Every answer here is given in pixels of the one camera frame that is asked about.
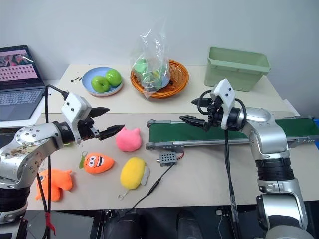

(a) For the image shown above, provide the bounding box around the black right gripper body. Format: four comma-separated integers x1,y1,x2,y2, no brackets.
203,96,223,131

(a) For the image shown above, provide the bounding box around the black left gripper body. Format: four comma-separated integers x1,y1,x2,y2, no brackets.
77,118,101,143

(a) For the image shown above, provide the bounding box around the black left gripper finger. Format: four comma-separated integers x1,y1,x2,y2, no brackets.
99,124,125,141
90,106,111,119

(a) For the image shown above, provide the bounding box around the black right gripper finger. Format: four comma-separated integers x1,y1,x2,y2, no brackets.
191,97,211,107
179,115,208,128

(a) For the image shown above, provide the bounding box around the green conveyor belt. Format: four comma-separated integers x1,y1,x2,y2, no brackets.
146,116,319,151

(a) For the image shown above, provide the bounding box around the pink plush toy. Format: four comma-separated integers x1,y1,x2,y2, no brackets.
115,126,143,153

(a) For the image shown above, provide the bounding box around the green apple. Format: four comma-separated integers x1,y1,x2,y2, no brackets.
105,69,123,87
91,75,111,93

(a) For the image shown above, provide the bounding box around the light blue plate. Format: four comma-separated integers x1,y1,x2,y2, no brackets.
82,66,124,98

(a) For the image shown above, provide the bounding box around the orange carrot plush toy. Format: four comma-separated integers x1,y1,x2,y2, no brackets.
79,152,116,175

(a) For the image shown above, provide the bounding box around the orange woven basket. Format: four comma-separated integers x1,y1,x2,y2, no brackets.
130,59,190,100

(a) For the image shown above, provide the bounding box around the grey perforated control box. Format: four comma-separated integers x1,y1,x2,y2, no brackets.
157,151,185,168

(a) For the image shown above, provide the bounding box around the yellow plush toy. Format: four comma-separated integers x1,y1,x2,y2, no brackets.
118,156,151,200

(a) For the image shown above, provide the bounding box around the pale green plastic bin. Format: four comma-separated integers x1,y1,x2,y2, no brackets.
204,46,272,93

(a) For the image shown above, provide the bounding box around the orange animal plush toy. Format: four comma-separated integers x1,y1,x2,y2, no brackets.
34,169,74,203

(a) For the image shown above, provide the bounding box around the clear plastic bag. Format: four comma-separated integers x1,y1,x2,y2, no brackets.
131,19,172,101

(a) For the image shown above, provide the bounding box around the grey laptop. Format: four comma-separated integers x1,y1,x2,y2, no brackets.
0,44,47,122

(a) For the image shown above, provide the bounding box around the blue crate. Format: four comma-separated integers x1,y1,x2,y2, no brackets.
308,116,319,151

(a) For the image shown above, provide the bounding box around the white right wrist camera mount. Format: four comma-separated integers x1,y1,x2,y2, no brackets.
210,78,236,130

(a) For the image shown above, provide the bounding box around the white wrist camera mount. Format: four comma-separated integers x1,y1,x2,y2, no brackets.
210,78,236,130
61,92,92,145

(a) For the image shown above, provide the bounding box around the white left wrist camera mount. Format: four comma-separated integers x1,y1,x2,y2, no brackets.
61,92,92,145

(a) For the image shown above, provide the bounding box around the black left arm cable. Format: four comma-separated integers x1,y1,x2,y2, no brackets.
36,84,69,239

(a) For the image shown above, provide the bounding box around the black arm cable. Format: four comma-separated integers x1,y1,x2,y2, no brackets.
197,89,248,239
36,84,69,239

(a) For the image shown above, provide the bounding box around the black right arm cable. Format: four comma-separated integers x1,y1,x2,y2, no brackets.
197,89,248,239

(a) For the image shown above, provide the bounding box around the thin black power cable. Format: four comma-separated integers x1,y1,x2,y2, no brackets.
124,163,175,216

